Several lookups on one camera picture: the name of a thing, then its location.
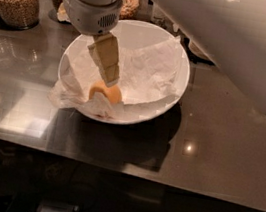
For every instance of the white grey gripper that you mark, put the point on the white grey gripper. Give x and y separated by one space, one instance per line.
88 17

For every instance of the orange fruit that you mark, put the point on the orange fruit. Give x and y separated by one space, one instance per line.
113 93

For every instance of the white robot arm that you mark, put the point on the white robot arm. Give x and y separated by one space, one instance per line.
232 33

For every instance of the large white bowl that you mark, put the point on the large white bowl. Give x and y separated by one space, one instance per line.
160 41

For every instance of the right glass cereal jar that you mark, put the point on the right glass cereal jar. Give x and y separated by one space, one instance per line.
129 9

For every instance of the clear glass bottle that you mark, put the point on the clear glass bottle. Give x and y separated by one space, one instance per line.
157 16

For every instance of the white crumpled paper liner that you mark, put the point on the white crumpled paper liner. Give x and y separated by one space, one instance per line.
145 69

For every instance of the tall stack paper bowls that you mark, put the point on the tall stack paper bowls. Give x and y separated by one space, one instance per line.
197 51

